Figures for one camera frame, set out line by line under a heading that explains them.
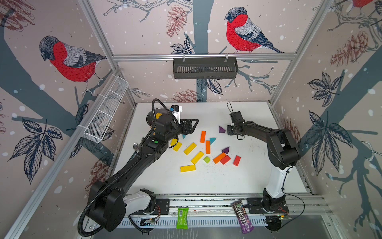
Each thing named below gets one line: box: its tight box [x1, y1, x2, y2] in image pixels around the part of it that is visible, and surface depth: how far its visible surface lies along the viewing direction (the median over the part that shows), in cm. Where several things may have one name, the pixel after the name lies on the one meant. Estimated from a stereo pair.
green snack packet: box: [176, 207, 190, 230], surface depth 71 cm
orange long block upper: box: [199, 130, 207, 143], surface depth 103 cm
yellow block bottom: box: [180, 164, 196, 173], surface depth 88 cm
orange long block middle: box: [205, 140, 211, 155], surface depth 97 cm
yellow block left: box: [173, 141, 183, 152], surface depth 97 cm
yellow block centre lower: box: [190, 151, 205, 165], surface depth 92 cm
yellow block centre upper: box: [183, 142, 197, 156], surface depth 97 cm
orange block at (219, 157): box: [212, 152, 227, 164], surface depth 92 cm
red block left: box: [219, 154, 231, 165], surface depth 92 cm
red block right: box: [232, 154, 242, 167], surface depth 91 cm
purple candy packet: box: [230, 200, 255, 234], surface depth 71 cm
